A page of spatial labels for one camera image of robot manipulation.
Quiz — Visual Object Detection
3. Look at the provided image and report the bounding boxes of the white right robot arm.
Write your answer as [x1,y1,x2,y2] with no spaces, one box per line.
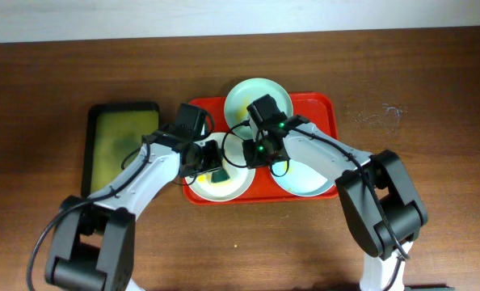
[248,114,427,290]

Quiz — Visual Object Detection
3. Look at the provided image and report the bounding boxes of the white plate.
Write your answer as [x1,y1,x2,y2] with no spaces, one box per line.
[183,134,255,202]

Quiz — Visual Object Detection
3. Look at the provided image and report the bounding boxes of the red plastic tray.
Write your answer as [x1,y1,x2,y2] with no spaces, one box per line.
[183,92,338,206]

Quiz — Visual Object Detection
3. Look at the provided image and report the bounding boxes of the black tray with green water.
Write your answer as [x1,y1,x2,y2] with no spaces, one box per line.
[81,101,159,197]

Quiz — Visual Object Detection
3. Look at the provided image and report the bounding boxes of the yellow green sponge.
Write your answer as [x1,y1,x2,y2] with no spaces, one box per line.
[210,168,230,183]

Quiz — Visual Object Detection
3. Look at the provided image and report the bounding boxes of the green plate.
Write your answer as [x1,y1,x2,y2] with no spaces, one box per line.
[224,78,293,129]

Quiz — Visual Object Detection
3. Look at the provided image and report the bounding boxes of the light blue plate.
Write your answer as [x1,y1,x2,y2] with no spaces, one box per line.
[269,160,334,197]

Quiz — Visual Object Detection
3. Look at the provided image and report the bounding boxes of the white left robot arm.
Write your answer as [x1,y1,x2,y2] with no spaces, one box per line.
[44,130,222,291]

